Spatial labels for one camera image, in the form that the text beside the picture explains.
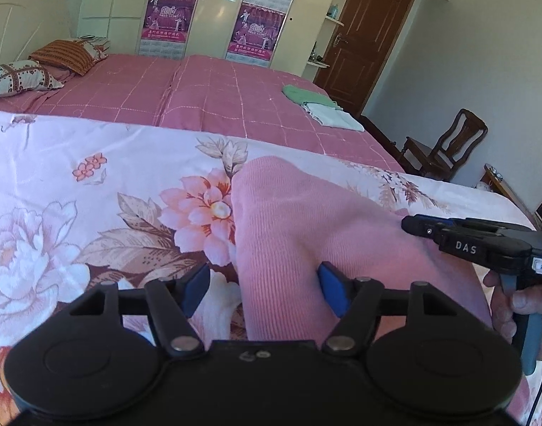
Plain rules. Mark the brown wooden door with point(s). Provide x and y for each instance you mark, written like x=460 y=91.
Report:
x=373 y=40

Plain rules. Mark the cream corner shelf unit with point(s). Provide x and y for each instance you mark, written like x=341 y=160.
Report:
x=330 y=22

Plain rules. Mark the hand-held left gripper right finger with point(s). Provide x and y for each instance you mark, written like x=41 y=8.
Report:
x=335 y=292

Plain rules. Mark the cream round headboard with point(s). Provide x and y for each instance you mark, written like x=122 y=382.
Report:
x=22 y=13

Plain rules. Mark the dark wooden chair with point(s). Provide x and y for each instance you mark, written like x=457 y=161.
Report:
x=452 y=142

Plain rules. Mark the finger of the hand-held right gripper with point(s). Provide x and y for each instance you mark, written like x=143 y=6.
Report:
x=419 y=226

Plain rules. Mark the pink knit sweater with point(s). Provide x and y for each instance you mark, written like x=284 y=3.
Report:
x=319 y=222

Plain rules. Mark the wooden footboard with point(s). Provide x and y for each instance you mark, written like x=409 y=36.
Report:
x=515 y=191

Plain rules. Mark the white brown patterned pillow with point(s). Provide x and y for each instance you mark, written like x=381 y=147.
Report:
x=18 y=80

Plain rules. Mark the person's right hand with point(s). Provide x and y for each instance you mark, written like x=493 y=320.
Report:
x=503 y=315

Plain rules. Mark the cream wardrobe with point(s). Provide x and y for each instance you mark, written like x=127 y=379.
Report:
x=213 y=9

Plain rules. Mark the white folded cloth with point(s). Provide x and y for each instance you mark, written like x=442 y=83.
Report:
x=335 y=117

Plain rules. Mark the teal bottle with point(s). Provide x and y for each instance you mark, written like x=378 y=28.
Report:
x=334 y=9

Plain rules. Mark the pale floral pillow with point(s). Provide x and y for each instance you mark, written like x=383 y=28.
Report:
x=98 y=45

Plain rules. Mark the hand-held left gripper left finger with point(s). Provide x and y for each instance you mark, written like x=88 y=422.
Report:
x=195 y=289

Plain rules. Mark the pink checked bed sheet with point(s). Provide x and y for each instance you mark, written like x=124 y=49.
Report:
x=231 y=93

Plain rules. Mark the orange striped pillow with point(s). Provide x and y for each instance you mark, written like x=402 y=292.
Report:
x=64 y=55

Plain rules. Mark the white floral blanket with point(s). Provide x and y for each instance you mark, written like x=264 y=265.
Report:
x=75 y=164

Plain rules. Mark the green folded cloth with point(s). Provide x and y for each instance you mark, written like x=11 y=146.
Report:
x=308 y=95

